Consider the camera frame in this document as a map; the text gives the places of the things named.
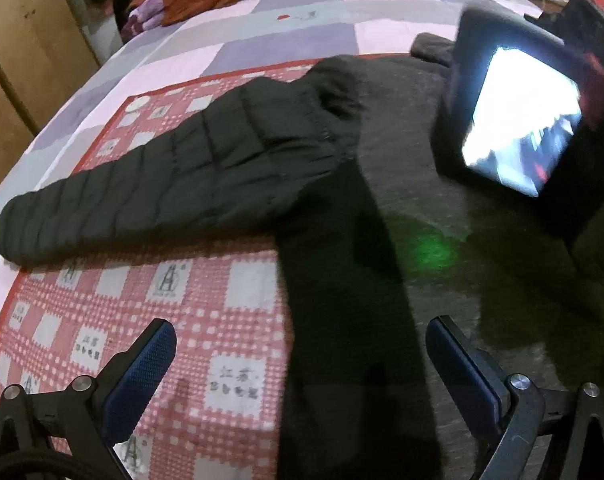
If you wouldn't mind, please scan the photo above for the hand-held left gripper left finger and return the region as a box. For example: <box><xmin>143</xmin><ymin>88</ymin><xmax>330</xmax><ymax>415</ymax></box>
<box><xmin>0</xmin><ymin>318</ymin><xmax>177</xmax><ymax>480</ymax></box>

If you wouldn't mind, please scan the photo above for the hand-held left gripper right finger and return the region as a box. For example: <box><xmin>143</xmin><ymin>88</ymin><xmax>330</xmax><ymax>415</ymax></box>
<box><xmin>426</xmin><ymin>316</ymin><xmax>604</xmax><ymax>480</ymax></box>

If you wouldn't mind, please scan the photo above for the black quilted jacket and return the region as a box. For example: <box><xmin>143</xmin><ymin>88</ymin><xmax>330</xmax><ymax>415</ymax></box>
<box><xmin>0</xmin><ymin>32</ymin><xmax>604</xmax><ymax>480</ymax></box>

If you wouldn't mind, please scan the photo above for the red white checked blanket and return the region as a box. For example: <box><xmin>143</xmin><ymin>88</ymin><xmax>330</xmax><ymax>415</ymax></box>
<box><xmin>0</xmin><ymin>52</ymin><xmax>333</xmax><ymax>480</ymax></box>

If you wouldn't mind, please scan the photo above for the purple pink checked bed sheet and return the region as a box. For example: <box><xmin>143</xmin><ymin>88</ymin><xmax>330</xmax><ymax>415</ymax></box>
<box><xmin>0</xmin><ymin>0</ymin><xmax>552</xmax><ymax>311</ymax></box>

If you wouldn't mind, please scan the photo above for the black chair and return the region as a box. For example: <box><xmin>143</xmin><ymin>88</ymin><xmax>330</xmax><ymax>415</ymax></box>
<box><xmin>113</xmin><ymin>0</ymin><xmax>143</xmax><ymax>41</ymax></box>

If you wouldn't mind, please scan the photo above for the wooden wardrobe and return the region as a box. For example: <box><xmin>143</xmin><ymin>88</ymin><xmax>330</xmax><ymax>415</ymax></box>
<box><xmin>0</xmin><ymin>0</ymin><xmax>103</xmax><ymax>211</ymax></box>

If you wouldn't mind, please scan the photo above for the black cable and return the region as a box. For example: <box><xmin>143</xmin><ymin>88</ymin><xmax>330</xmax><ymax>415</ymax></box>
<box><xmin>0</xmin><ymin>447</ymin><xmax>83</xmax><ymax>480</ymax></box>

